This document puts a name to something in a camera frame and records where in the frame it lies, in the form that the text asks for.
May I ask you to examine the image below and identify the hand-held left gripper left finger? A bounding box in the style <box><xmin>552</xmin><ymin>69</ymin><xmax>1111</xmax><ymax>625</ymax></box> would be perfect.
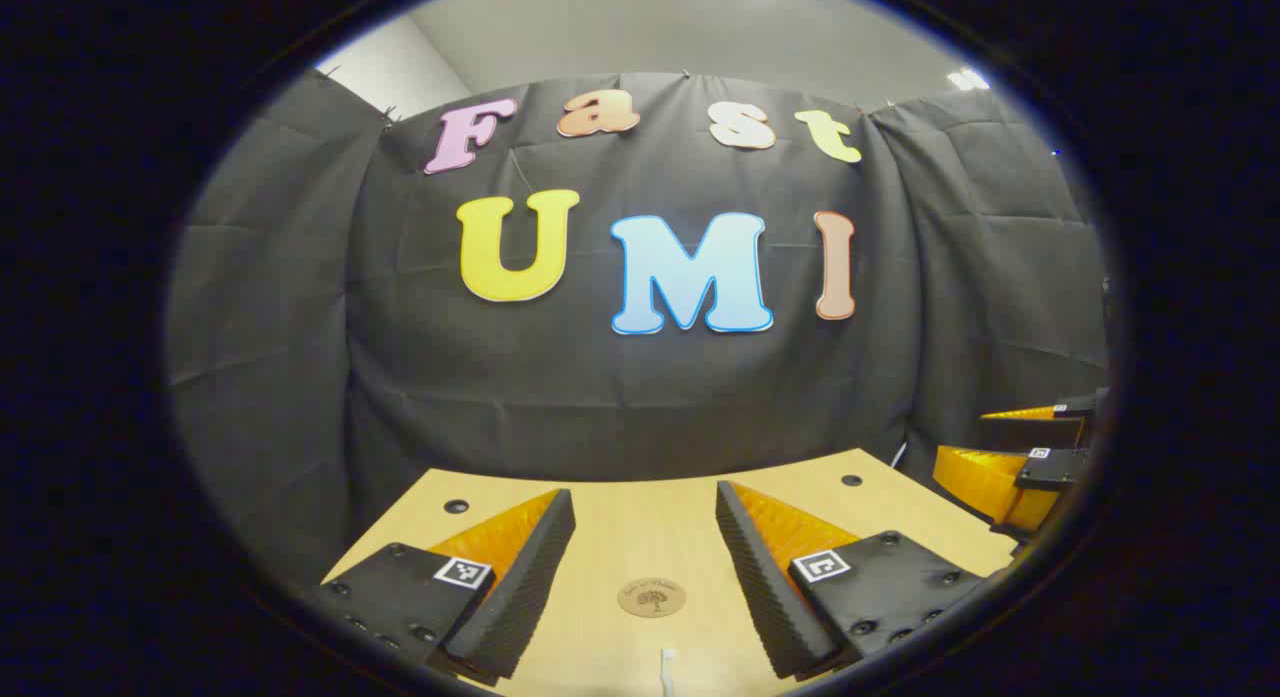
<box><xmin>310</xmin><ymin>488</ymin><xmax>578</xmax><ymax>683</ymax></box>

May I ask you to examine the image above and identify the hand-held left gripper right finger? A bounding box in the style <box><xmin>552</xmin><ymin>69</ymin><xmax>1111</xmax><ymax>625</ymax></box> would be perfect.
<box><xmin>715</xmin><ymin>480</ymin><xmax>992</xmax><ymax>679</ymax></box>

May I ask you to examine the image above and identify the black backdrop cloth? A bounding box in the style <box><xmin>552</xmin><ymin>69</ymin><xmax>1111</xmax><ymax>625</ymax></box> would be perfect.
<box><xmin>165</xmin><ymin>69</ymin><xmax>1113</xmax><ymax>588</ymax></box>

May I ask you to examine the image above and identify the round wooden coaster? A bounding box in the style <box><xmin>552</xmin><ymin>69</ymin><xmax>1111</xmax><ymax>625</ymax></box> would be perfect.
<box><xmin>617</xmin><ymin>576</ymin><xmax>688</xmax><ymax>619</ymax></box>

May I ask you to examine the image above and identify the wooden desktop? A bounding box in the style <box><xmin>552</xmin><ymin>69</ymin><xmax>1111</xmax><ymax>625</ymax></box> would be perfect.
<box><xmin>320</xmin><ymin>447</ymin><xmax>1019</xmax><ymax>697</ymax></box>

